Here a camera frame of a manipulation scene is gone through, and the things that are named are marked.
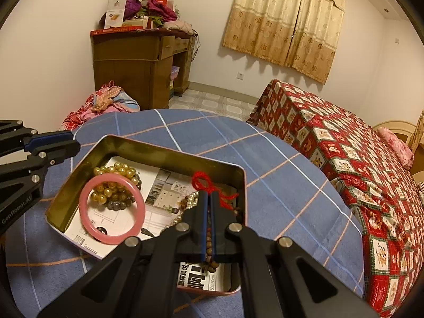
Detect magenta cloth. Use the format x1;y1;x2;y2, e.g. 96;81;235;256
146;0;178;23

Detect pink bangle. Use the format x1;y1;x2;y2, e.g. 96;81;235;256
79;174;145;246

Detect dark bead bracelet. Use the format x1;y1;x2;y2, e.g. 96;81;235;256
105;178;144;211

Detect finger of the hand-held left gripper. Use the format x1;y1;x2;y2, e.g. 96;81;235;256
0;119;73;156
0;139;81;206

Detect white cable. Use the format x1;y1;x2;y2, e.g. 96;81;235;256
190;32;201;62

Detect purple cloth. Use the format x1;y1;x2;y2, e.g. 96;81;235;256
124;0;143;20

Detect pink pillow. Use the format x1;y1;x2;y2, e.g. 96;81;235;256
378;127;414;168

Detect wooden bead bracelet red cord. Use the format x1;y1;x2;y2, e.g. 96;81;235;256
192;171;246;270

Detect pearl bead bracelet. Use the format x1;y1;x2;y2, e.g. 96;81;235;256
166;192;200;230

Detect cream wooden headboard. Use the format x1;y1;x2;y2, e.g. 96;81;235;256
373;121;418;140

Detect tall white printed box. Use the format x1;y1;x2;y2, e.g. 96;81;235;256
104;0;128;29

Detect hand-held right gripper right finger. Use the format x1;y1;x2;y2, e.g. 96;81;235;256
211;192;380;318

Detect red patterned bedspread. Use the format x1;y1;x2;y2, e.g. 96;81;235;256
247;79;424;317

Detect rectangular metal tin box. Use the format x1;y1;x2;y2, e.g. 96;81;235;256
45;135;246;297

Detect pink plastic basket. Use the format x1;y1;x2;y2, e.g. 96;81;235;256
169;66;181;90

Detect golden bead bracelet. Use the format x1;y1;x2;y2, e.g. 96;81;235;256
91;162;140;206

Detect flat red box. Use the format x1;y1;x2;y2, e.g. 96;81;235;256
90;26;140;37

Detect wide beige patterned curtain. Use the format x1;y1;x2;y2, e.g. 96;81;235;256
222;0;348;85

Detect printed paper leaflet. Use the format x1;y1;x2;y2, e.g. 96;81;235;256
64;157;239;293

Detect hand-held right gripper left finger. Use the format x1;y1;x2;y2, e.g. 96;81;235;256
36;190;210;318

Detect blue checked tablecloth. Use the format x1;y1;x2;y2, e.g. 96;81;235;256
0;109;366;318

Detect pale pink cloth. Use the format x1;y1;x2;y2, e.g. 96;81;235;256
162;20;193;34

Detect pile of colourful clothes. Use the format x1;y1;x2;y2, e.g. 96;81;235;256
63;80;140;130

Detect brown wooden desk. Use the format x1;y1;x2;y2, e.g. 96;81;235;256
90;28;197;111

